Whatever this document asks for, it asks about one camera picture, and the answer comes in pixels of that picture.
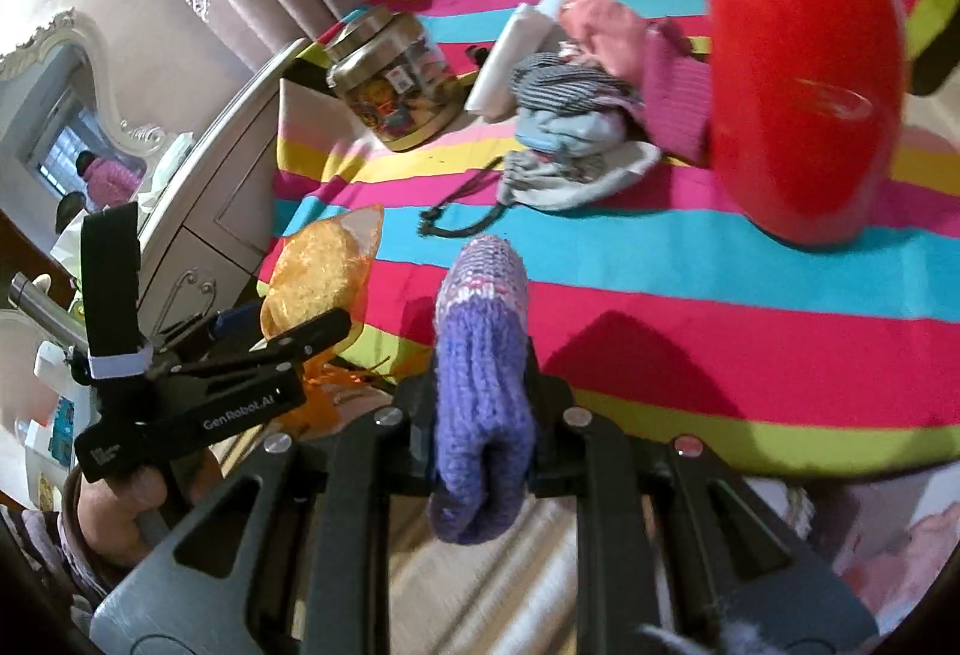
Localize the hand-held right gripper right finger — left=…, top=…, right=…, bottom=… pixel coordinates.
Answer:
left=529, top=344, right=877, bottom=655

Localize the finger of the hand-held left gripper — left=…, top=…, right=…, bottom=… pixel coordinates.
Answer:
left=154, top=308, right=353, bottom=386
left=154, top=306, right=263, bottom=356

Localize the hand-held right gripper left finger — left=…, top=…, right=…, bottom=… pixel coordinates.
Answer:
left=112, top=362, right=440, bottom=655

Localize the orange mesh bag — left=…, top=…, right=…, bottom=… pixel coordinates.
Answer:
left=259, top=205, right=387, bottom=420

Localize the purple knitted sock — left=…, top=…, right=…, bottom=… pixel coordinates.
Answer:
left=426, top=235, right=539, bottom=546

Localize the light blue cloth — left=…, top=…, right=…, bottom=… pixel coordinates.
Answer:
left=514, top=104, right=627, bottom=160

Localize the salmon pink garment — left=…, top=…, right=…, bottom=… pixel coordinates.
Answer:
left=561, top=0, right=653, bottom=82

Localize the person's left hand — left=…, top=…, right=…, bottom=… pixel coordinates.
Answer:
left=77, top=466, right=172, bottom=564

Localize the white ornate dresser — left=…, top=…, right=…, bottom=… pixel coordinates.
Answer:
left=135, top=36, right=312, bottom=335

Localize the cream ribbed blanket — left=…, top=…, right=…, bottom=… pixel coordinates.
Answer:
left=225, top=392, right=676, bottom=655

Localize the metal cylinder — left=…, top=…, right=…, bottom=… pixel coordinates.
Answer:
left=7, top=272, right=87, bottom=335

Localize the rainbow striped bed sheet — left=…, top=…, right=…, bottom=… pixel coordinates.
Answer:
left=259, top=0, right=960, bottom=476

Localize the white framed mirror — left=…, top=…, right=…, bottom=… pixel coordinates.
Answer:
left=0, top=10, right=196, bottom=215

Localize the glass jar with metal lid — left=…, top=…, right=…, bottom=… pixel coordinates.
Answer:
left=324, top=6, right=460, bottom=152

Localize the white folded cloth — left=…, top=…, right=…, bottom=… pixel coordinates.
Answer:
left=463, top=2, right=560, bottom=120

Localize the grey striped cloth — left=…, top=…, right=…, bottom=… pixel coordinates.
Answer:
left=512, top=51, right=642, bottom=116

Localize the pale printed cloth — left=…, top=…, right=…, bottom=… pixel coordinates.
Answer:
left=787, top=475, right=960, bottom=626

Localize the magenta knitted cloth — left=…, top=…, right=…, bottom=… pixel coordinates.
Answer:
left=637, top=21, right=713, bottom=167

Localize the red glossy container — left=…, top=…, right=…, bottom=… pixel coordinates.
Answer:
left=701, top=0, right=912, bottom=247

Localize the white drawstring pouch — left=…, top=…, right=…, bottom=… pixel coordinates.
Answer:
left=420, top=141, right=665, bottom=240

